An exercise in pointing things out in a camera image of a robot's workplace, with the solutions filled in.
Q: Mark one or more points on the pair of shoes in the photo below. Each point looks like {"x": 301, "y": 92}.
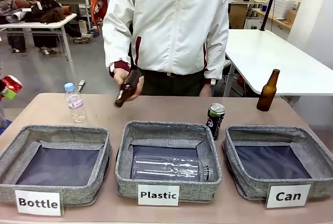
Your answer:
{"x": 83, "y": 37}

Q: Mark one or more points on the black tripod pole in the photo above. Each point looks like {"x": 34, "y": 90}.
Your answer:
{"x": 270, "y": 0}

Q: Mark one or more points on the white table with clothes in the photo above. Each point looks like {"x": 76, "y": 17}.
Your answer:
{"x": 39, "y": 24}

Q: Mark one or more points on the person's left forearm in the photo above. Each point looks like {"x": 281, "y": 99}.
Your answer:
{"x": 216, "y": 57}

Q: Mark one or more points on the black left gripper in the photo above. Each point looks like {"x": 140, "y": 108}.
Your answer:
{"x": 2, "y": 87}

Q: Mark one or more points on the person's right hand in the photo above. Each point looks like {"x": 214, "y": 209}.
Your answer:
{"x": 122, "y": 76}

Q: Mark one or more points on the pile of clothes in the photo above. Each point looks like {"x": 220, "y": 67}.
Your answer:
{"x": 28, "y": 2}

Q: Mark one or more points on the large white table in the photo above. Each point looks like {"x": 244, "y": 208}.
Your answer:
{"x": 270, "y": 57}

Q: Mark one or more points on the large clear plastic bottle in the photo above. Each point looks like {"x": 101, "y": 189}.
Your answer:
{"x": 169, "y": 168}

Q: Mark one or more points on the white jacket torso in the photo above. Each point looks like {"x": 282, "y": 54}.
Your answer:
{"x": 171, "y": 26}

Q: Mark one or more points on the small clear water bottle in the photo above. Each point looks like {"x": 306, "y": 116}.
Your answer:
{"x": 76, "y": 104}

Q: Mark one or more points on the white label Bottle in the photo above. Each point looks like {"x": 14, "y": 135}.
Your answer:
{"x": 38, "y": 202}

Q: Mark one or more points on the grey fabric basket Bottle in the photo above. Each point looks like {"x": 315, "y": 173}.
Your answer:
{"x": 54, "y": 164}

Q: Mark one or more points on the white label Plastic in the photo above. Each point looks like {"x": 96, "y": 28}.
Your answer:
{"x": 158, "y": 195}

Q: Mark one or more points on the wooden workbench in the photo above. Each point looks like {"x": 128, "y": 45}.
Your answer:
{"x": 275, "y": 19}

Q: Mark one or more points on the white label Can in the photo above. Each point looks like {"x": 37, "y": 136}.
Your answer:
{"x": 288, "y": 196}

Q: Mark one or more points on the red and green object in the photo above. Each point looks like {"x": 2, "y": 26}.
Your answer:
{"x": 12, "y": 82}

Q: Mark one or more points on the grey fabric basket Plastic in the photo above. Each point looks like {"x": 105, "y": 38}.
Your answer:
{"x": 166, "y": 140}

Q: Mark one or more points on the dark trousers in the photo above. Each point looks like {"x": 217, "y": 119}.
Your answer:
{"x": 171, "y": 84}

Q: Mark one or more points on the person's left hand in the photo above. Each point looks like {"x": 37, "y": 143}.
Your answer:
{"x": 206, "y": 90}

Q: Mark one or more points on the grey object on floor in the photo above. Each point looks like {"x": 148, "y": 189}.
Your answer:
{"x": 81, "y": 84}

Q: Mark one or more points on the dark blue drink can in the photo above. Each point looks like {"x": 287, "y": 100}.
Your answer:
{"x": 216, "y": 121}

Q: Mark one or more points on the grey fabric basket Can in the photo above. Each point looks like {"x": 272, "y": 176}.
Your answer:
{"x": 275, "y": 140}

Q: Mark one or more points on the brown glass bottle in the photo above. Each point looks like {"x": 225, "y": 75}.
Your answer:
{"x": 128, "y": 88}
{"x": 267, "y": 93}

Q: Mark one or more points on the person's right forearm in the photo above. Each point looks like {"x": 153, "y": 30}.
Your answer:
{"x": 117, "y": 41}

